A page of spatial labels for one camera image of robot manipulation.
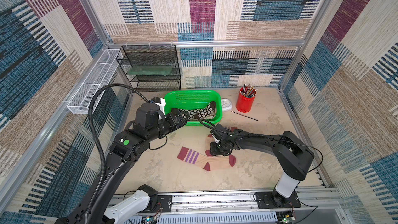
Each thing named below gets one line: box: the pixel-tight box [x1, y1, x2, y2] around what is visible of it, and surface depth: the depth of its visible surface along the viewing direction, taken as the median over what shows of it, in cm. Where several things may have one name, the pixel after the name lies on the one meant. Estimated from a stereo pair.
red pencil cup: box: [235, 86, 257, 113], surface depth 104 cm
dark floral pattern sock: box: [178, 101, 217, 121], surface depth 102 cm
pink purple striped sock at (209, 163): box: [177, 146, 237, 172], surface depth 88 cm
